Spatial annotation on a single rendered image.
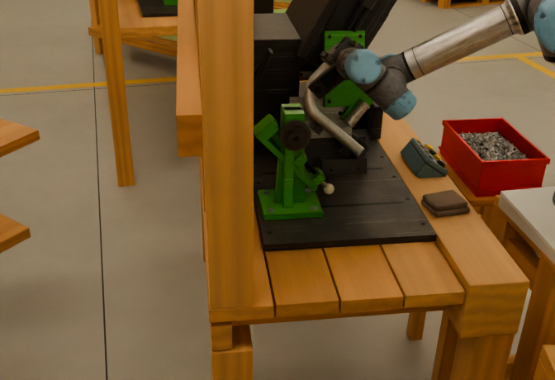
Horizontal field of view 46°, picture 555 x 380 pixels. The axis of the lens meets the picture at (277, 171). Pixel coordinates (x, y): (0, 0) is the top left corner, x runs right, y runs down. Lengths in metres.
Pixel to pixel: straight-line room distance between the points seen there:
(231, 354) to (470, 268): 0.56
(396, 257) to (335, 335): 1.13
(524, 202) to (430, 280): 0.45
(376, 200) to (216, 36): 0.79
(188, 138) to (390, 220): 0.61
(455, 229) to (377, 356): 1.04
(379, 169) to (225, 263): 0.72
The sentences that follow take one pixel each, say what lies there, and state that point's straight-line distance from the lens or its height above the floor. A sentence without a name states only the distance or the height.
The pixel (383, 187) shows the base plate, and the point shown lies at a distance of 1.79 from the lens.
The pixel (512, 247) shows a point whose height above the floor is 0.74.
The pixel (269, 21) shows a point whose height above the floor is 1.24.
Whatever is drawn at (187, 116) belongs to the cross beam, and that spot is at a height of 1.27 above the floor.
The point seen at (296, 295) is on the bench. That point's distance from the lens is 1.41.
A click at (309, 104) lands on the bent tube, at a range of 1.78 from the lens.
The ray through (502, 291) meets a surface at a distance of 1.51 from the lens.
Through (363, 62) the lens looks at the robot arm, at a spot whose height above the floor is 1.31.
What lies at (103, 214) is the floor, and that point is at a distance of 3.45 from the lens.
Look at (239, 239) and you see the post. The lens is 1.27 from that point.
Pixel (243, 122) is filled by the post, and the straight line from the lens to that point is 1.16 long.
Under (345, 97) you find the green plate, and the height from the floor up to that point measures 1.10.
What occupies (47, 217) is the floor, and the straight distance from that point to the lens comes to 3.50.
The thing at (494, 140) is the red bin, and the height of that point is 0.89.
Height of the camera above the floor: 1.75
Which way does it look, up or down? 28 degrees down
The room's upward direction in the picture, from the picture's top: 1 degrees clockwise
